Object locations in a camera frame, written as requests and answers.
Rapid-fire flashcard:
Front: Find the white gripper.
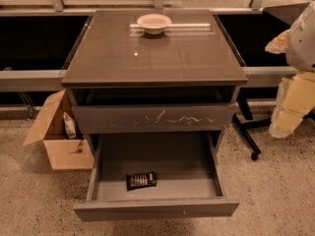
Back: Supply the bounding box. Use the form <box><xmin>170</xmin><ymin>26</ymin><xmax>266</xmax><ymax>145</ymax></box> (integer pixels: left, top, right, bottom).
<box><xmin>265</xmin><ymin>29</ymin><xmax>315</xmax><ymax>139</ymax></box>

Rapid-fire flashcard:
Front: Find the black rxbar chocolate wrapper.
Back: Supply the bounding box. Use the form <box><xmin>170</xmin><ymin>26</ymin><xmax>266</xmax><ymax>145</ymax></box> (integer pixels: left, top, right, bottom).
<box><xmin>126</xmin><ymin>172</ymin><xmax>158</xmax><ymax>191</ymax></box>

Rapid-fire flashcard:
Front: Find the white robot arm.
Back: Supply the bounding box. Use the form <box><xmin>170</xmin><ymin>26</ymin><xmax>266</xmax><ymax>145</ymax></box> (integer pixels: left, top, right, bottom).
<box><xmin>265</xmin><ymin>1</ymin><xmax>315</xmax><ymax>139</ymax></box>

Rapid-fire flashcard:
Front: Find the scratched grey top drawer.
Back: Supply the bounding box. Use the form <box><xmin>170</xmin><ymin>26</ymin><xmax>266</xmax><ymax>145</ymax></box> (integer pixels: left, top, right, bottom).
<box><xmin>72</xmin><ymin>103</ymin><xmax>236</xmax><ymax>134</ymax></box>

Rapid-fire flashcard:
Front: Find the grey drawer cabinet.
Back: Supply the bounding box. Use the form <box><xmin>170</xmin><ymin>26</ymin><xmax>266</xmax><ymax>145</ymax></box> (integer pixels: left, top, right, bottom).
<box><xmin>62</xmin><ymin>9</ymin><xmax>247</xmax><ymax>148</ymax></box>

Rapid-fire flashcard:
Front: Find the open grey middle drawer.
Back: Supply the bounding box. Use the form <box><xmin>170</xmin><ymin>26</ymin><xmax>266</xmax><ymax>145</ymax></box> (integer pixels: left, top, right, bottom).
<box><xmin>74</xmin><ymin>132</ymin><xmax>239</xmax><ymax>221</ymax></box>

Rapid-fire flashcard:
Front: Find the black rolling stand base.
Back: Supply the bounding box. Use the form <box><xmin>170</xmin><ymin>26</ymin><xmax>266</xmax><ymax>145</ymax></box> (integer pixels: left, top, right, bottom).
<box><xmin>231</xmin><ymin>97</ymin><xmax>315</xmax><ymax>161</ymax></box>

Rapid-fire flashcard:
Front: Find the white ceramic bowl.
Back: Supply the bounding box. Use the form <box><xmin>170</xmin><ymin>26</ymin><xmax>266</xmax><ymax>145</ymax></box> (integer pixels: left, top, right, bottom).
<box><xmin>137</xmin><ymin>14</ymin><xmax>171</xmax><ymax>34</ymax></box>

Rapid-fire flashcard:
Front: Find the snack bag in box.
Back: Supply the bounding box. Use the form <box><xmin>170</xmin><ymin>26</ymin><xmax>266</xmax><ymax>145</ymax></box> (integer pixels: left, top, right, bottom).
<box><xmin>63</xmin><ymin>112</ymin><xmax>77</xmax><ymax>139</ymax></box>

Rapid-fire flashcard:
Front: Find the open cardboard box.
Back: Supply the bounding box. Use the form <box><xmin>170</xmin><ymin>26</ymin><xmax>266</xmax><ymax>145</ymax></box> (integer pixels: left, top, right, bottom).
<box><xmin>24</xmin><ymin>90</ymin><xmax>95</xmax><ymax>170</ymax></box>

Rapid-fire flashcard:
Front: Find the metal window rail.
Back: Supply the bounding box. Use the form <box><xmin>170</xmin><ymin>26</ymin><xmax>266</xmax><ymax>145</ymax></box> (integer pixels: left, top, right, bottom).
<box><xmin>0</xmin><ymin>66</ymin><xmax>297</xmax><ymax>92</ymax></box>

